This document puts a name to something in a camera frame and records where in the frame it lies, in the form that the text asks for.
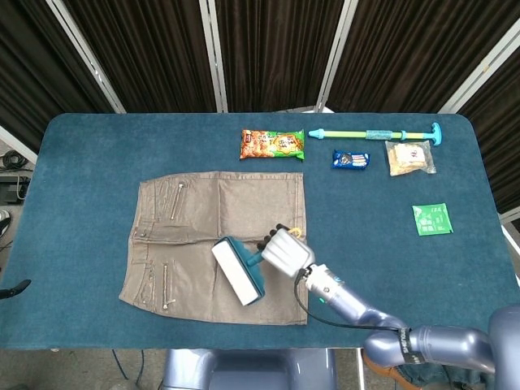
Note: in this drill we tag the teal lint roller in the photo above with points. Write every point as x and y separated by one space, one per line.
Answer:
237 272

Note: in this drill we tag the black white shoe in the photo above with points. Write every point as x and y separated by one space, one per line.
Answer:
4 223

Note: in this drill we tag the green sachet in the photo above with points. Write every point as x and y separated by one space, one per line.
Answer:
432 219

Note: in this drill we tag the silver robot torso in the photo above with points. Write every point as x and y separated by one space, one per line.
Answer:
252 369

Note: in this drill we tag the dark folding screen panel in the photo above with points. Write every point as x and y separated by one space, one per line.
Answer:
154 53
406 53
276 53
503 122
40 61

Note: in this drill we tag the blue cookie pack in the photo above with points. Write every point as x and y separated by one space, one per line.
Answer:
351 159

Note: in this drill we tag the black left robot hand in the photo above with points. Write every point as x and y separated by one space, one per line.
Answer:
16 289

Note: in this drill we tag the orange green snack bag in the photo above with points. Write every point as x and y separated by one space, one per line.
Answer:
272 145

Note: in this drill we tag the grey-brown zippered skirt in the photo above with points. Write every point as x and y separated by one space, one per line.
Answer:
195 203

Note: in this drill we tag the clear bag of bread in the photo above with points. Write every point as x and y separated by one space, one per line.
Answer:
408 158

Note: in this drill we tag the green teal water pump toy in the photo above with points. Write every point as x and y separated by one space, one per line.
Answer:
349 134

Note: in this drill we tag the brown leather shoe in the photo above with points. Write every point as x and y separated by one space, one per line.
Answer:
382 369

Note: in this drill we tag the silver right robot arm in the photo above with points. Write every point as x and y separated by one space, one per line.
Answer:
353 302

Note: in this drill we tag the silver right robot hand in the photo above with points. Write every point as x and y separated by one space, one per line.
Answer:
286 254

